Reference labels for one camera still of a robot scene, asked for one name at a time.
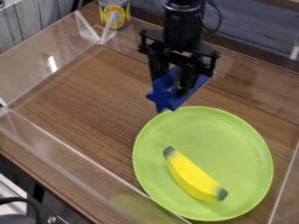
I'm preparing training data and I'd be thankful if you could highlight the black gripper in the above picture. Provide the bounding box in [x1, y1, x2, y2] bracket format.
[137, 28, 220, 97]

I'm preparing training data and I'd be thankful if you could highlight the blue star-shaped block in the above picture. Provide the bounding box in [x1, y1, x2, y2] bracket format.
[145, 66, 211, 113]

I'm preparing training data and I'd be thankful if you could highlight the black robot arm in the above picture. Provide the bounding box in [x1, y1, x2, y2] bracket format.
[137, 0, 221, 98]

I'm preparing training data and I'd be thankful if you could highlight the green plate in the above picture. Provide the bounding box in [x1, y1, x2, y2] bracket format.
[132, 106, 273, 221]

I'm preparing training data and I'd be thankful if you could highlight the yellow printed can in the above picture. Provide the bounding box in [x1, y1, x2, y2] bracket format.
[97, 0, 131, 30]

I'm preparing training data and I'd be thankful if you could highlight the yellow toy banana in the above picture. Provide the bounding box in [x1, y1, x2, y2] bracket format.
[163, 146, 228, 202]

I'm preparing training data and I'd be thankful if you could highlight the clear acrylic corner bracket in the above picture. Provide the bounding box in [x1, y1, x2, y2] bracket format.
[75, 10, 117, 46]

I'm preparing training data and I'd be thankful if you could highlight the clear acrylic enclosure wall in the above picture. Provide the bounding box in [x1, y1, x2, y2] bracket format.
[0, 8, 299, 224]

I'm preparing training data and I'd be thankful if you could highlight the black cable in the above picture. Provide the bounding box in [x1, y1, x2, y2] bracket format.
[0, 197, 43, 224]

